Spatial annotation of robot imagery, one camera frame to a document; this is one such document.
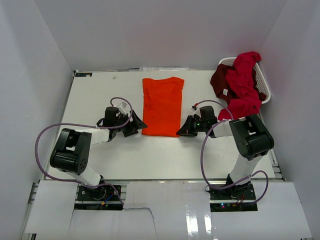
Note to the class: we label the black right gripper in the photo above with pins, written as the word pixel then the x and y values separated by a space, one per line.
pixel 186 129

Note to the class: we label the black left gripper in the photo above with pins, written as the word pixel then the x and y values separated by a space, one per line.
pixel 136 124

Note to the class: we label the orange t shirt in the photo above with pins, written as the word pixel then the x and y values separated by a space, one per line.
pixel 162 106

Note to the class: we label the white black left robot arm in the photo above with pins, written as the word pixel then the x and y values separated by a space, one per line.
pixel 71 151

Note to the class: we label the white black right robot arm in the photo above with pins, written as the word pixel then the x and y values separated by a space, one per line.
pixel 251 137

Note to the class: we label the maroon t shirt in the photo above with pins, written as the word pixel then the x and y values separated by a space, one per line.
pixel 221 88

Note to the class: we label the pink magenta t shirt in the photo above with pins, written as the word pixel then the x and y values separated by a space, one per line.
pixel 240 81

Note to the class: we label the white perforated laundry basket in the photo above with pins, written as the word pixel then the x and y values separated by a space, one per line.
pixel 262 85

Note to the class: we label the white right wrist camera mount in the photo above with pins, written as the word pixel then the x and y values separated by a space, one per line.
pixel 196 111

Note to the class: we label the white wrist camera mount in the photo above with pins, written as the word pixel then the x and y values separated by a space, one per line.
pixel 122 108
pixel 196 111

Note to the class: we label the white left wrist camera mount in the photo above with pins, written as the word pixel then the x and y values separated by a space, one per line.
pixel 122 108

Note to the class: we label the printed paper sheet at wall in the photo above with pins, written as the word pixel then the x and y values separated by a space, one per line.
pixel 152 69

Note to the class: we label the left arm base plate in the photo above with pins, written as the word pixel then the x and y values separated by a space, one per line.
pixel 104 198

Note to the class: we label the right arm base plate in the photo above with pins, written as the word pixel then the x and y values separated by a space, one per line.
pixel 222 201

